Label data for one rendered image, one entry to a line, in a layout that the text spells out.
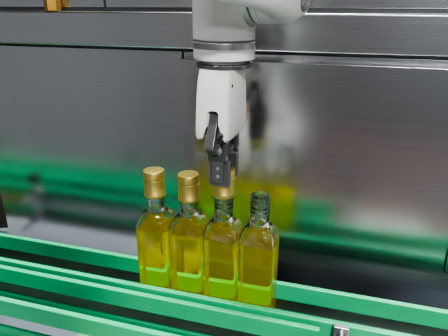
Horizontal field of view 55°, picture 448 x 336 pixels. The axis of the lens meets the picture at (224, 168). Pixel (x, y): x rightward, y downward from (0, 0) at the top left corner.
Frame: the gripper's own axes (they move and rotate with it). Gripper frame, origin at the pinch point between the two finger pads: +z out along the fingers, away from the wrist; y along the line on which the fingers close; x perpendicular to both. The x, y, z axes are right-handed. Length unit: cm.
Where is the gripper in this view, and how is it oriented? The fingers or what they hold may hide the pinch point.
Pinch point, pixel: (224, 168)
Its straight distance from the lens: 65.1
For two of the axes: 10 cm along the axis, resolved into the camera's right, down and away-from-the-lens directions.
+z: 0.0, 9.3, 3.5
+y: -3.0, 3.4, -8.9
